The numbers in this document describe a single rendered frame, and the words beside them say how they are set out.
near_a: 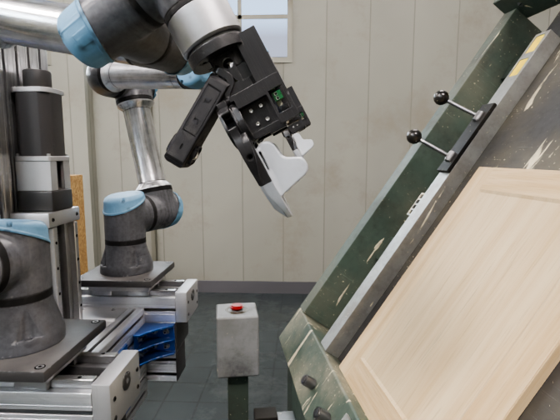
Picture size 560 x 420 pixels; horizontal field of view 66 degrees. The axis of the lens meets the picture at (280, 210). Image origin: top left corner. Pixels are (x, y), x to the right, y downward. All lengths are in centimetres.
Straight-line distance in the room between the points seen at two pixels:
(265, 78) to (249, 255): 388
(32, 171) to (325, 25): 355
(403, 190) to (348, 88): 297
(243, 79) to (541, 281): 53
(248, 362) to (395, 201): 64
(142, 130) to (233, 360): 75
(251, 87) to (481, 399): 54
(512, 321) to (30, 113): 103
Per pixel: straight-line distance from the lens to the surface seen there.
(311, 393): 106
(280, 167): 49
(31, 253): 86
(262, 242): 428
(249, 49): 51
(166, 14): 53
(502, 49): 151
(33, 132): 112
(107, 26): 56
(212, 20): 50
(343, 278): 133
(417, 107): 434
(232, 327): 125
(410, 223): 111
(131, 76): 127
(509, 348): 74
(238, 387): 137
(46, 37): 80
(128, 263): 130
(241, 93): 48
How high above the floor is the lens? 138
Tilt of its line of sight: 7 degrees down
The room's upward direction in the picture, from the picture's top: straight up
